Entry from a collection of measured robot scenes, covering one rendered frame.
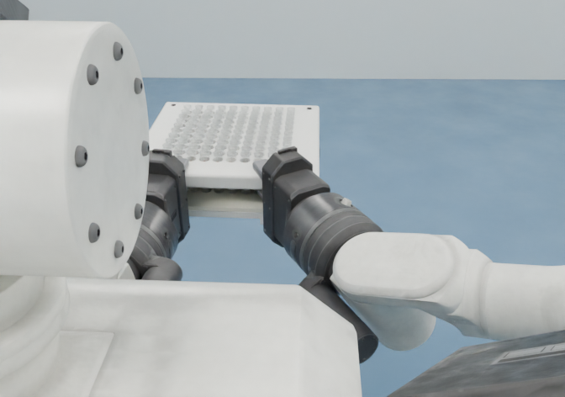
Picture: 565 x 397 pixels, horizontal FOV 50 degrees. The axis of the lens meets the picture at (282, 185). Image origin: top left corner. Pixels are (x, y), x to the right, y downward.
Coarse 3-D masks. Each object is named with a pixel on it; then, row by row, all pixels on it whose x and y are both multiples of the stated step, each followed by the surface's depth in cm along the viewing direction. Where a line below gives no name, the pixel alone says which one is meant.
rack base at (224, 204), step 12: (192, 192) 80; (240, 192) 80; (252, 192) 80; (192, 204) 77; (204, 204) 77; (216, 204) 77; (228, 204) 77; (240, 204) 77; (252, 204) 77; (204, 216) 79; (216, 216) 77; (228, 216) 77; (240, 216) 77; (252, 216) 77
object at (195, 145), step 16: (208, 112) 90; (240, 112) 90; (256, 112) 90; (192, 128) 85; (224, 128) 84; (240, 128) 84; (256, 128) 87; (272, 128) 84; (192, 144) 79; (208, 144) 80; (224, 144) 80; (256, 144) 80; (272, 144) 81
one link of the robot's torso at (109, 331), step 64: (64, 320) 19; (128, 320) 22; (192, 320) 22; (256, 320) 22; (320, 320) 23; (0, 384) 18; (64, 384) 19; (128, 384) 19; (192, 384) 19; (256, 384) 19; (320, 384) 20
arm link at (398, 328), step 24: (336, 216) 60; (360, 216) 61; (312, 240) 60; (336, 240) 58; (312, 264) 60; (312, 288) 59; (336, 288) 58; (336, 312) 56; (360, 312) 56; (384, 312) 54; (408, 312) 55; (360, 336) 53; (384, 336) 58; (408, 336) 57; (360, 360) 55
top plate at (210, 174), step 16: (160, 112) 92; (176, 112) 92; (272, 112) 92; (304, 112) 92; (160, 128) 86; (208, 128) 87; (304, 128) 87; (160, 144) 82; (176, 144) 82; (240, 144) 82; (304, 144) 82; (224, 160) 78; (192, 176) 74; (208, 176) 74; (224, 176) 74; (240, 176) 74; (256, 176) 74
